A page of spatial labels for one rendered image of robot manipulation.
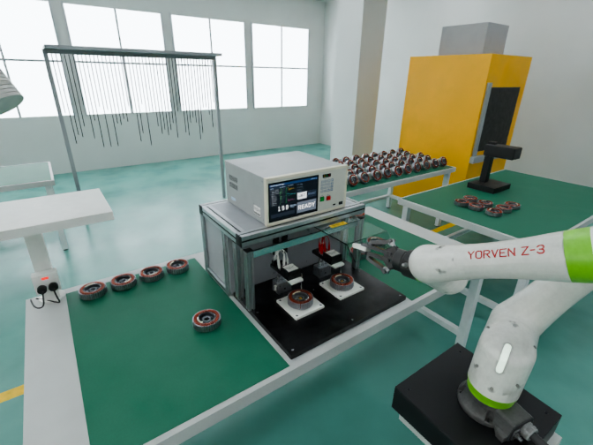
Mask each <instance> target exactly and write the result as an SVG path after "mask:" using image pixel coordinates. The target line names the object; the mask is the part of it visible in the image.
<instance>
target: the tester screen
mask: <svg viewBox="0 0 593 445"><path fill-rule="evenodd" d="M317 182H318V177H311V178H306V179H301V180H297V181H291V182H287V183H282V184H277V185H270V186H269V205H270V221H273V220H277V219H281V218H284V217H288V216H292V215H298V214H302V213H305V212H309V211H312V210H316V208H315V209H312V210H308V211H304V212H301V213H297V203H298V202H300V201H305V200H312V199H316V204H317V192H316V196H312V197H308V198H304V199H300V200H298V199H297V194H298V193H299V192H306V191H310V190H315V189H317ZM288 204H289V209H288V210H284V211H281V212H277V207H279V206H284V205H288ZM290 210H295V213H294V214H290V215H284V216H280V217H276V218H273V219H271V215H276V214H279V213H283V212H287V211H290Z"/></svg>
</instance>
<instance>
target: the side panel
mask: <svg viewBox="0 0 593 445"><path fill-rule="evenodd" d="M199 215H200V223H201V232H202V241H203V249H204V258H205V267H206V272H207V273H208V274H209V275H210V276H211V277H212V278H213V279H214V280H215V281H216V282H217V284H218V285H219V286H220V287H221V288H222V289H223V291H224V292H225V293H226V294H227V295H228V296H230V295H234V292H232V293H231V292H230V285H229V262H228V249H227V237H226V235H225V234H224V233H223V232H222V231H221V230H219V229H218V228H217V227H216V226H214V225H213V224H212V223H211V222H209V221H208V220H207V219H206V218H205V217H204V216H203V215H202V214H199Z"/></svg>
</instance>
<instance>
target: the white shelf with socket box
mask: <svg viewBox="0 0 593 445"><path fill-rule="evenodd" d="M114 219H115V218H114V215H113V211H112V209H111V208H110V206H109V204H108V202H107V201H106V200H105V198H104V196H103V195H102V193H101V190H100V189H99V188H97V189H91V190H85V191H78V192H67V193H61V194H55V195H49V196H42V197H36V198H30V199H23V200H12V201H6V202H0V241H5V240H10V239H14V238H22V237H24V239H25V242H26V247H27V250H28V252H29V255H30V258H31V261H32V263H33V267H34V272H35V273H32V274H31V280H32V283H33V286H34V290H35V292H36V295H37V296H39V295H41V296H40V298H36V299H39V300H40V302H41V303H42V307H37V306H35V305H34V303H33V301H32V299H30V302H31V304H32V305H33V307H34V308H37V309H41V308H43V307H44V305H45V304H51V303H60V299H62V298H63V297H64V296H65V291H64V290H61V289H62V286H61V283H60V279H59V276H58V273H57V270H56V268H53V267H52V264H51V261H50V257H49V253H48V249H47V246H46V244H45V241H44V237H43V235H42V233H46V232H51V231H56V230H64V229H69V228H73V227H79V226H83V225H88V224H92V223H101V222H106V221H110V220H114ZM57 301H58V302H57Z"/></svg>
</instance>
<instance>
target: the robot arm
mask: <svg viewBox="0 0 593 445"><path fill-rule="evenodd" d="M374 244H389V245H391V247H389V248H387V249H384V248H380V247H377V246H375V245H374ZM352 247H354V248H356V249H359V250H360V253H364V255H366V260H368V261H369V262H370V263H371V264H372V265H374V266H375V267H377V268H379V269H380V270H381V272H382V273H383V274H389V271H390V270H392V269H394V270H397V271H399V272H402V275H404V276H406V277H408V278H411V279H413V280H416V281H419V282H421V283H425V284H427V285H429V286H431V287H432V288H433V289H435V290H437V291H438V292H441V293H443V294H447V295H452V294H456V293H458V292H460V291H462V290H463V289H464V288H465V287H466V285H467V283H468V280H470V279H525V280H535V281H534V282H532V283H531V284H529V285H528V286H527V287H525V288H524V289H522V290H520V291H519V292H517V293H516V294H514V295H513V296H512V297H511V298H508V299H507V300H505V301H504V302H502V303H500V304H498V305H496V306H495V307H494V308H493V310H492V312H491V314H490V317H489V319H488V321H487V322H486V325H485V327H484V331H483V332H482V334H481V336H480V338H479V340H478V343H477V347H476V349H475V352H474V355H473V358H472V360H471V363H470V366H469V370H468V379H467V380H465V381H463V382H462V383H461V384H460V385H459V388H458V390H457V398H458V402H459V404H460V406H461V407H462V408H463V410H464V411H465V412H466V413H467V414H468V415H469V416H470V417H471V418H472V419H474V420H475V421H476V422H478V423H480V424H482V425H484V426H488V427H491V428H494V432H495V436H496V437H497V438H498V439H499V441H500V442H501V443H502V442H504V441H513V440H514V439H517V440H518V441H519V442H523V439H522V438H521V437H520V435H521V436H522V437H523V438H524V439H525V440H527V441H530V440H532V441H533V442H534V443H535V444H536V445H549V444H548V443H547V442H545V441H544V440H543V439H542V438H541V437H540V436H539V435H538V434H537V433H538V430H537V428H536V427H535V426H533V420H534V418H533V417H532V416H531V415H529V414H528V413H527V412H526V411H525V410H524V409H523V408H522V407H521V406H520V405H519V404H518V403H517V402H516V401H517V400H518V399H519V397H520V395H521V393H522V391H523V388H524V386H525V384H526V382H527V380H528V378H529V375H530V373H531V371H532V368H533V366H534V364H535V362H536V360H537V345H538V340H539V337H540V336H541V335H542V334H543V333H544V331H545V330H546V329H547V328H548V327H550V326H551V325H552V323H553V322H554V321H556V320H557V319H558V318H559V317H560V316H561V315H562V314H563V313H564V312H565V311H567V310H568V309H569V308H570V307H572V306H573V305H574V304H575V303H577V302H578V301H579V300H581V299H582V298H584V297H585V296H586V295H588V294H589V293H590V292H592V291H593V226H592V227H586V228H580V229H573V230H563V231H558V232H553V233H547V234H543V235H537V236H533V237H527V238H517V239H511V240H505V241H499V242H491V243H481V244H467V245H420V246H419V247H417V248H416V249H415V250H409V251H406V250H402V249H400V248H399V247H398V246H396V245H395V239H391V238H390V239H388V240H370V241H369V244H366V243H361V245H360V244H355V243H353V244H352ZM371 249H372V250H374V251H377V252H380V253H384V256H383V255H379V254H376V253H372V252H371ZM373 258H376V259H379V260H383V261H384V263H385V264H386V267H385V266H384V265H382V264H381V263H380V262H378V261H377V260H375V259H373Z"/></svg>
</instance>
